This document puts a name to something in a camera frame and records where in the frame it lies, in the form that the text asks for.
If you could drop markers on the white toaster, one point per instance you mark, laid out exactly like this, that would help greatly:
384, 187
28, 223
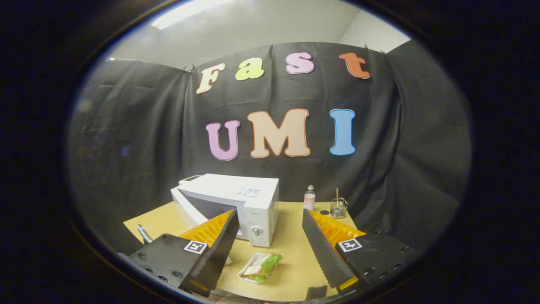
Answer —
187, 179

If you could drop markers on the small bottle with pink label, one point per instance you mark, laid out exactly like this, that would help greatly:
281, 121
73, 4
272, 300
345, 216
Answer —
309, 200

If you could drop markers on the clear glass cup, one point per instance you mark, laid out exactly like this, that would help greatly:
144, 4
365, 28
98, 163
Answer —
338, 210

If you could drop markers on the sandwich with green lettuce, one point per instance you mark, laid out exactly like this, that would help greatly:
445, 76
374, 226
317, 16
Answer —
265, 264

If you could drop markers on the white microwave oven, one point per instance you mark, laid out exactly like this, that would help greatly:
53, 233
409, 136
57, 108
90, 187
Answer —
261, 211

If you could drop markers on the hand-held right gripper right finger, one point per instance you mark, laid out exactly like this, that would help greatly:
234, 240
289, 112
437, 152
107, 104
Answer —
322, 253

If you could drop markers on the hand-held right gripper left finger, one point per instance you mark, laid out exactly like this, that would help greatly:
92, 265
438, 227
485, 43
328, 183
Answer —
223, 249

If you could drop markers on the white plastic tray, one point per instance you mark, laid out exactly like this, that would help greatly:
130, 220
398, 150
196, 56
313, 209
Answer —
244, 276

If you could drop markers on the black backdrop cloth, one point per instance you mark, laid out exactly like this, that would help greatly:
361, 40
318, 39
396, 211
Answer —
139, 126

